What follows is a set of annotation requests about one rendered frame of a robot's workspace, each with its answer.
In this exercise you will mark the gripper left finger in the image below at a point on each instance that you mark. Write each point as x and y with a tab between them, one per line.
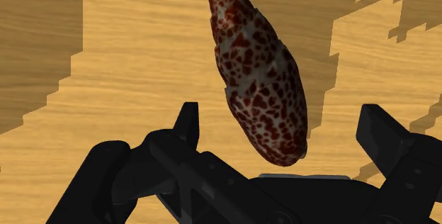
145	178

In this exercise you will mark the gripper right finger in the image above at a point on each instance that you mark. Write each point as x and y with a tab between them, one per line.
397	154

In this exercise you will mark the red spotted white seashell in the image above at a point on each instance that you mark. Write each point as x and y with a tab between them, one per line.
257	78

